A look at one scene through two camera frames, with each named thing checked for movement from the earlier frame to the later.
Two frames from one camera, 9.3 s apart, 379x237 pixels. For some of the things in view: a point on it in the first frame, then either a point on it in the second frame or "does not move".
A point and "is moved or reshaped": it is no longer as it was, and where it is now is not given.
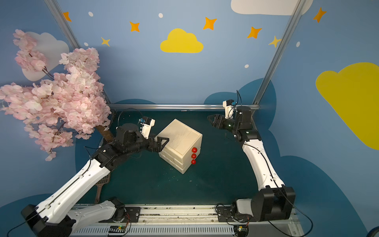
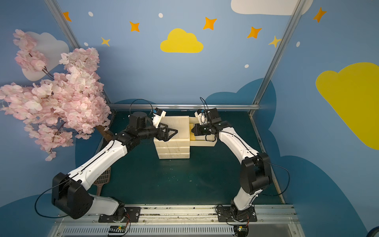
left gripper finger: (159, 140) to (171, 130)
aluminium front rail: (189, 221) does not move
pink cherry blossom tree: (55, 111) does not move
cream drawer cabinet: (182, 150) is moved or reshaped
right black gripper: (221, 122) to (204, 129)
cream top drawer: (198, 145) to (208, 140)
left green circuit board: (117, 229) does not move
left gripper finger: (160, 147) to (169, 134)
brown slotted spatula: (105, 180) does not move
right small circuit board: (242, 230) does not move
